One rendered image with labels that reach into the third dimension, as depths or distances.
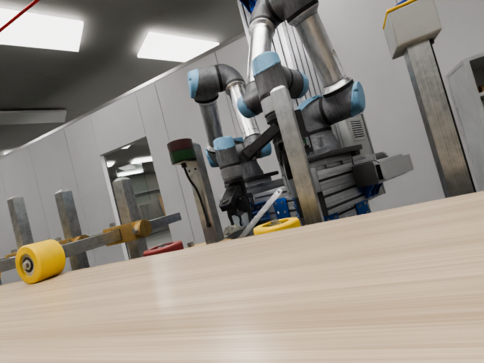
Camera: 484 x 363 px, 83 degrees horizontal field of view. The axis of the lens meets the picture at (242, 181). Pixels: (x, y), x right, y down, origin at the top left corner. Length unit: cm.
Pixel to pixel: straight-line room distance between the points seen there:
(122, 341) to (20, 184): 647
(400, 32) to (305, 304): 52
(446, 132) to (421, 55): 14
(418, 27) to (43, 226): 608
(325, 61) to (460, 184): 65
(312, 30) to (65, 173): 500
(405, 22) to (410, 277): 50
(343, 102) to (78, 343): 102
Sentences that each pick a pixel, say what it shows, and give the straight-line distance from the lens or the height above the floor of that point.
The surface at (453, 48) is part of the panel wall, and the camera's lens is 347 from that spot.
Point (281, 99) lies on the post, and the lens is 61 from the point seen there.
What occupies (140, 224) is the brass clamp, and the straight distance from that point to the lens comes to 81.
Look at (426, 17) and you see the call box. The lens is 63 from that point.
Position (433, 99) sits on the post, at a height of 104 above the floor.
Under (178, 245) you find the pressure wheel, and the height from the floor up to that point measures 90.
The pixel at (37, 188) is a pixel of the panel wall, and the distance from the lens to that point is 622.
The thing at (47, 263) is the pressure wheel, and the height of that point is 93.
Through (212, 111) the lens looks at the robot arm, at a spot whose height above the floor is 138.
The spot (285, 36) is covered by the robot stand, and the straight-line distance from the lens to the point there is 153.
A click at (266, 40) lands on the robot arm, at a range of 103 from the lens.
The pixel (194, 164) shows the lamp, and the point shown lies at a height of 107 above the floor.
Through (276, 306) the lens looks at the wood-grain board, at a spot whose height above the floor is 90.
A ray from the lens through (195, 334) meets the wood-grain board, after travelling 18.
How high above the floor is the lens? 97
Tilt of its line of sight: 2 degrees up
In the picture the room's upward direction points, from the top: 15 degrees counter-clockwise
